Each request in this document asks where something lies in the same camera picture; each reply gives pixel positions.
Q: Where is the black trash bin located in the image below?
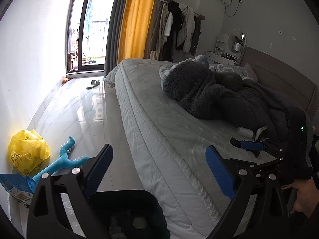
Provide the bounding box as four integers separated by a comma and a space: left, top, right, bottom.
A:
88, 189, 170, 238

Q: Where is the person right hand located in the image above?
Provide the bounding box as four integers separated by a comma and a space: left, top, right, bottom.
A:
287, 178, 319, 218

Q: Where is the blue pet food bag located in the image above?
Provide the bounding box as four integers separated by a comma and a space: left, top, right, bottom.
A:
0, 173, 37, 205

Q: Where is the dark grey fleece blanket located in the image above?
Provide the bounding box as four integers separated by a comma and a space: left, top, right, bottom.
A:
159, 61, 312, 180

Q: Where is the blue plush toy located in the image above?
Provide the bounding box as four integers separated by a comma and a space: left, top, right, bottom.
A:
32, 136, 89, 183

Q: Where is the brown plush pillow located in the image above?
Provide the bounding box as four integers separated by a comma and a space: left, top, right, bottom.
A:
214, 72, 243, 92

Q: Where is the yellow plastic bag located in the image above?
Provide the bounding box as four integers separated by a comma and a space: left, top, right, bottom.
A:
8, 129, 50, 176

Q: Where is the grey bed headboard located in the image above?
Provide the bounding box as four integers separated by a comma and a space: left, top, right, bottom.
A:
239, 47, 318, 119

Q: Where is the patterned blue grey duvet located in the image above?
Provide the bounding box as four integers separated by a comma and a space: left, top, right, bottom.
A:
159, 55, 258, 88

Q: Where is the white vanity table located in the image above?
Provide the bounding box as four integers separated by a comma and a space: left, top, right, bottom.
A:
205, 34, 239, 66

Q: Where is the round vanity mirror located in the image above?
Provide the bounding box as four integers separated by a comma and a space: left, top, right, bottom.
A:
228, 29, 247, 53

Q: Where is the clothes rack with garments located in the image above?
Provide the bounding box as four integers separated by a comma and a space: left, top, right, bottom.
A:
149, 0, 206, 62

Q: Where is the grey slipper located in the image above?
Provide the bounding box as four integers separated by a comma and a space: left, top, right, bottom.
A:
87, 80, 100, 90

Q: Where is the yellow curtain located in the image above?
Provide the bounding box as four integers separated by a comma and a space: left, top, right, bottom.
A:
118, 0, 155, 62

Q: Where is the grey curtain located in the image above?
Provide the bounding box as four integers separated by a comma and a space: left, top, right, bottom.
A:
104, 0, 126, 77

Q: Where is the window with dark frame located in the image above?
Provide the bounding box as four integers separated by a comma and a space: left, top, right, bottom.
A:
66, 0, 114, 72

